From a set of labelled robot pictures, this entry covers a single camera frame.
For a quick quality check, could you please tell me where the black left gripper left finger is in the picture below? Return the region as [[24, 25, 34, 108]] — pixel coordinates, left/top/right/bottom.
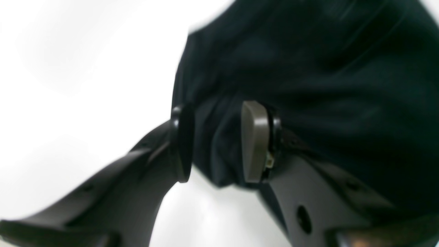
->
[[1, 105, 195, 247]]

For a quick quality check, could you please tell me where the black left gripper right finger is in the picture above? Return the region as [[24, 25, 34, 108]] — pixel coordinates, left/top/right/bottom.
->
[[240, 101, 438, 247]]

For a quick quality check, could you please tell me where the black T-shirt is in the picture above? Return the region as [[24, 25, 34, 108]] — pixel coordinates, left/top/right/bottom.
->
[[171, 0, 439, 214]]

